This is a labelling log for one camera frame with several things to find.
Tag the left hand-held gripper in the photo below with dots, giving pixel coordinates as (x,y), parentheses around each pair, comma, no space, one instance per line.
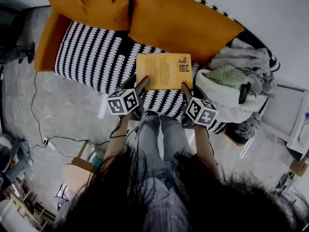
(123,101)

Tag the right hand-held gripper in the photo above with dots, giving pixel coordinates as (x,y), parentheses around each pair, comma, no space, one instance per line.
(201,112)

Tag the yellow book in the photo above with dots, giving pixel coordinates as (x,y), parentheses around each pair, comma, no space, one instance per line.
(164,70)

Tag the orange sofa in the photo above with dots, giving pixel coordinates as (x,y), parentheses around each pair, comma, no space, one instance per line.
(48,45)

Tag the person's right forearm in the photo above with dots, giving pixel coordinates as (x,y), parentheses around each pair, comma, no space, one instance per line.
(205,146)

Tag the person's left forearm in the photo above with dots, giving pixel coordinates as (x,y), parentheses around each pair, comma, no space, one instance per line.
(118,139)

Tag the black-and-white striped cushion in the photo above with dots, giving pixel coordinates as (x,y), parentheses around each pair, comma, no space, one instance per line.
(91,54)

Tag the wooden coffee table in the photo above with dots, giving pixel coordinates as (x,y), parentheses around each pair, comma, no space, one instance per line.
(74,175)

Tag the green knitted cloth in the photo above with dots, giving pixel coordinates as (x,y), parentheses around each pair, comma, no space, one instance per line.
(227,76)

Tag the white fleece blanket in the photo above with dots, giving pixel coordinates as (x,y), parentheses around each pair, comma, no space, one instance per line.
(229,107)

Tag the black remote control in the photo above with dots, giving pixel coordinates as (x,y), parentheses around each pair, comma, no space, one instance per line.
(243,93)

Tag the person's grey jeans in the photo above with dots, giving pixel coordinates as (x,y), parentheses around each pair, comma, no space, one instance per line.
(169,141)

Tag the black wrist band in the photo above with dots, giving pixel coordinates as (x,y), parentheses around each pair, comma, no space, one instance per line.
(118,136)

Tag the grey crumpled blanket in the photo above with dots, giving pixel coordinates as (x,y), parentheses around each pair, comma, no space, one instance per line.
(246,57)

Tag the grey speckled cushion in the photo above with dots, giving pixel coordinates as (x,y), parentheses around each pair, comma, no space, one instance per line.
(246,128)

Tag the large orange cushion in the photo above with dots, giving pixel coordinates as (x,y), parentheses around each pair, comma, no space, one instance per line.
(178,25)

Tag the orange zippered cushion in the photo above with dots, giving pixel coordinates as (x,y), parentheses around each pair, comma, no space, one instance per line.
(91,8)

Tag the white side cabinet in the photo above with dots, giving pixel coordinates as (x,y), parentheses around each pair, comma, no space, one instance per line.
(282,110)

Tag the white power strip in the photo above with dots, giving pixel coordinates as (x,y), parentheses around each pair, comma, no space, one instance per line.
(50,144)

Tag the person's striped blue shirt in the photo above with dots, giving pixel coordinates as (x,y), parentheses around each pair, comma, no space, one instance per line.
(166,207)

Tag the cardboard box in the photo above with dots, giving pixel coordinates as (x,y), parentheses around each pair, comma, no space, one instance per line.
(300,165)

